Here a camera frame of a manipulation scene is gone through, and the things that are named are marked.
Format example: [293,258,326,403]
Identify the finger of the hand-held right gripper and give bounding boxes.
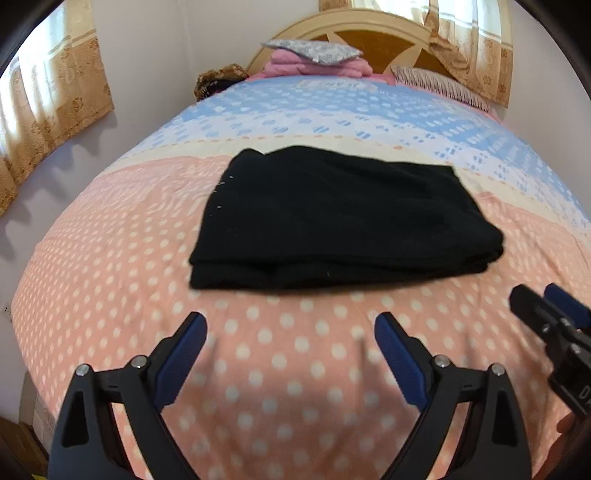
[542,282,591,332]
[509,284,563,344]

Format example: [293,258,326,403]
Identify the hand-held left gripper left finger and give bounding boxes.
[46,311,208,480]

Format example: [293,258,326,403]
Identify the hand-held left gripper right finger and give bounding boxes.
[374,311,533,480]

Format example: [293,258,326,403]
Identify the black pants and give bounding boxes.
[188,145,505,291]

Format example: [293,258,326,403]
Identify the person's right hand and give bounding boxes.
[555,412,588,468]

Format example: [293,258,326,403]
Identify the polka dot bedsheet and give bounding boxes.
[9,75,591,480]

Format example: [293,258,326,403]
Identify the brown cardboard box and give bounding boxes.
[0,414,49,480]

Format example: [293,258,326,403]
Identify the striped pillow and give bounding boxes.
[392,66,493,112]

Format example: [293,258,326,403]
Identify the beige patterned window curtain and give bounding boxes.
[0,0,115,219]
[318,0,514,110]

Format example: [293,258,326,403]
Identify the brown patterned cloth bundle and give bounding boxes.
[194,65,250,102]

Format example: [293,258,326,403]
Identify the pink folded blanket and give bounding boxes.
[263,50,373,80]

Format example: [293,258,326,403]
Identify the grey patterned pillow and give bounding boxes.
[261,39,363,64]

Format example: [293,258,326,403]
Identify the cream wooden headboard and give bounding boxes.
[245,8,462,85]

